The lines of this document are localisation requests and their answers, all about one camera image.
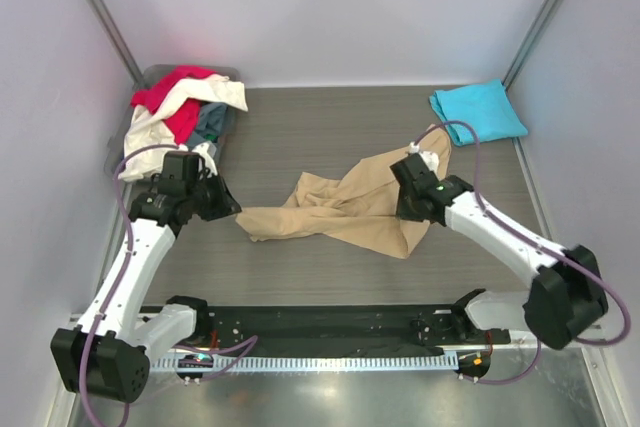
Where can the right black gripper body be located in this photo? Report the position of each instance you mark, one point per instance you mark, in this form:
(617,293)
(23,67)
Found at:
(406,208)

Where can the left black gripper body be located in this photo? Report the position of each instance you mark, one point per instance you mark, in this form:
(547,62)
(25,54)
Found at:
(205,198)

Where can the beige t shirt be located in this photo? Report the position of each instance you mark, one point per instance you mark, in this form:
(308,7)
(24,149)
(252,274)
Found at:
(359,209)

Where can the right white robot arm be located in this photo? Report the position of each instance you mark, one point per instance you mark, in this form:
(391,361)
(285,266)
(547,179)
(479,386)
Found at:
(562,297)

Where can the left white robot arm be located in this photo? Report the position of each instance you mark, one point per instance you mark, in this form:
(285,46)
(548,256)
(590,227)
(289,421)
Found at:
(109,352)

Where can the red t shirt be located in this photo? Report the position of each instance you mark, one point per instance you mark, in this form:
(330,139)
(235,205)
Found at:
(183,108)

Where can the grey blue t shirt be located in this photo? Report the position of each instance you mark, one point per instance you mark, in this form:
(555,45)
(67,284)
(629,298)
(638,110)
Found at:
(213,118)

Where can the cream white t shirt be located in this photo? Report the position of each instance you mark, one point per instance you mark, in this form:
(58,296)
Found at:
(147,140)

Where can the grey plastic bin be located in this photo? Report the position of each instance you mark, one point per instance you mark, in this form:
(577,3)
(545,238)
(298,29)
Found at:
(150,76)

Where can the folded cyan t shirt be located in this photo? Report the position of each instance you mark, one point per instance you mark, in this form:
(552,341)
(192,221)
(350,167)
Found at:
(485,107)

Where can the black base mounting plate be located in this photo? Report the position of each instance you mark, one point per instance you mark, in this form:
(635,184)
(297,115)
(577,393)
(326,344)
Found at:
(324,330)

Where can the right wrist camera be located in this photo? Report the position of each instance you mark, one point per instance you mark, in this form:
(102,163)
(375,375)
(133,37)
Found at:
(413,175)

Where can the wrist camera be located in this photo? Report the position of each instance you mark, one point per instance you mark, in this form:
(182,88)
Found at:
(180,173)
(413,175)

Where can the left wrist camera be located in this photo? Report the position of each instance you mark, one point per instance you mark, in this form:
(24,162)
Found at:
(180,173)

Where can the aluminium front rail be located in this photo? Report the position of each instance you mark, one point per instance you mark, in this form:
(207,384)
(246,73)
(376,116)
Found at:
(593,335)

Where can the slotted cable duct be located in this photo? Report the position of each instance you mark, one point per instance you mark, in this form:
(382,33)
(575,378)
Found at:
(183,363)

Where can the left aluminium frame post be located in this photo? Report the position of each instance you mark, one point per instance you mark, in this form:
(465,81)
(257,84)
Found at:
(115,37)

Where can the aluminium frame post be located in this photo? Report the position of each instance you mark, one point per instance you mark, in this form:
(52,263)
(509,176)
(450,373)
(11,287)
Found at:
(115,37)
(533,35)

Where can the right aluminium frame post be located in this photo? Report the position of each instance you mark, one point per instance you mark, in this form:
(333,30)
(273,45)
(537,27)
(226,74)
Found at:
(533,35)

